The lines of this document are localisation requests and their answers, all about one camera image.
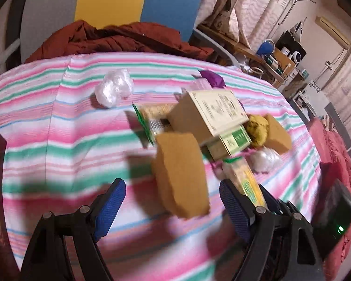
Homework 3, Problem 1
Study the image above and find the grey yellow blue chair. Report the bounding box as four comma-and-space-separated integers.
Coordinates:
5, 0, 239, 65

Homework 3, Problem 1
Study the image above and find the pink patterned curtain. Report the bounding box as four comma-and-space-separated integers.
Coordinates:
194, 0, 289, 52

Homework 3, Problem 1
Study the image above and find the cracker packet yellow green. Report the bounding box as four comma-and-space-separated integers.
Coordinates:
222, 157, 267, 209

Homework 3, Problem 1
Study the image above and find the wooden desk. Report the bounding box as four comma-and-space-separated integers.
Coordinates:
197, 25, 285, 88

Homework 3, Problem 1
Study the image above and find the red sleeve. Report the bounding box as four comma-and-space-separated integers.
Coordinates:
307, 119, 351, 280

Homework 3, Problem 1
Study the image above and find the purple crumpled wrapper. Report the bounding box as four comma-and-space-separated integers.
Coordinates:
200, 70, 226, 89

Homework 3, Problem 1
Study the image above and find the large cream tea box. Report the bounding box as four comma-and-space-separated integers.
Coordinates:
167, 89, 249, 146

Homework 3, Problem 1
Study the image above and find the small green white box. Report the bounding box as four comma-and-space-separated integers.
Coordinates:
207, 125, 251, 161

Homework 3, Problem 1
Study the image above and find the striped pink green bedsheet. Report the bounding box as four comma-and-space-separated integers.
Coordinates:
0, 53, 321, 280

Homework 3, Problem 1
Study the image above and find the dark red jacket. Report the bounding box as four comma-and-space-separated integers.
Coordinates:
25, 20, 214, 63

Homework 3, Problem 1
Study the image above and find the blue folding chair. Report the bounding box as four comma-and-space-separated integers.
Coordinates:
256, 39, 275, 56

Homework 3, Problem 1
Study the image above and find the white plastic bag ball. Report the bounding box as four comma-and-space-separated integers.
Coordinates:
248, 147, 282, 173

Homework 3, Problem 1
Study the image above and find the yellow plush toy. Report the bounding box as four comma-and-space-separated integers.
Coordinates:
244, 115, 269, 148

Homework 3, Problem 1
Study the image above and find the tan sponge block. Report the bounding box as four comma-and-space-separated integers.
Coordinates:
264, 114, 292, 155
151, 132, 210, 219

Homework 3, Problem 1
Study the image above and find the pink small package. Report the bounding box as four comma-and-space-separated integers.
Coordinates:
182, 78, 212, 93

